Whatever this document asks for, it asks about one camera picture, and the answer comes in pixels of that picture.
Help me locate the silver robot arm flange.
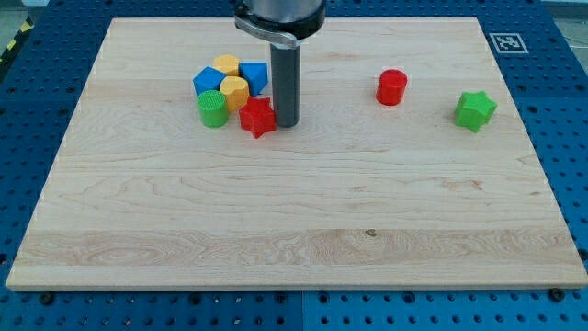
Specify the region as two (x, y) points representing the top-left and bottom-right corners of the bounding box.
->
(233, 0), (326, 50)

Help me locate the red star block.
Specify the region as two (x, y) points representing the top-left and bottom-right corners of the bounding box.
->
(239, 97), (277, 139)

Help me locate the green star block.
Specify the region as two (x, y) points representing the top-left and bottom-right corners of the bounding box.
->
(455, 91), (498, 132)

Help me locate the yellow heart block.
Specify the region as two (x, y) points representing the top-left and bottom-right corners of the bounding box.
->
(220, 76), (249, 111)

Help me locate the blue triangle block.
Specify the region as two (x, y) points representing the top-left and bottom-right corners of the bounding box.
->
(239, 62), (268, 97)

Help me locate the green cylinder block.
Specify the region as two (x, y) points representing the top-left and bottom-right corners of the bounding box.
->
(198, 90), (229, 128)

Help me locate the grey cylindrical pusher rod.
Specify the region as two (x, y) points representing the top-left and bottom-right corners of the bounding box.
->
(270, 44), (300, 128)

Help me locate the light wooden board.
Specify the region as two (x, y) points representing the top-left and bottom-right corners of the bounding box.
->
(6, 17), (587, 291)

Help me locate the yellow hexagon block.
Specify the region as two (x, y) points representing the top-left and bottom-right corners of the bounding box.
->
(213, 54), (241, 76)

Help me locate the blue cube block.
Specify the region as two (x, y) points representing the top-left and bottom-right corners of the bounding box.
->
(192, 66), (227, 97)

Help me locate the red cylinder block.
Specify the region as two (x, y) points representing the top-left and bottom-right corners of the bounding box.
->
(376, 69), (408, 106)

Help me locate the white fiducial marker tag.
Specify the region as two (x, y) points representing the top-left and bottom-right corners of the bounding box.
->
(489, 32), (528, 54)

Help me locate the black bolt left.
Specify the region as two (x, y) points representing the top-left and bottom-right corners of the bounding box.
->
(39, 291), (55, 306)

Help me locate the black bolt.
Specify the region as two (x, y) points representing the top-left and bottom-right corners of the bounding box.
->
(548, 288), (566, 302)
(39, 291), (55, 306)

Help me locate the black bolt right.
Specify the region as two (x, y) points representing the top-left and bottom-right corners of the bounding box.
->
(548, 288), (566, 302)

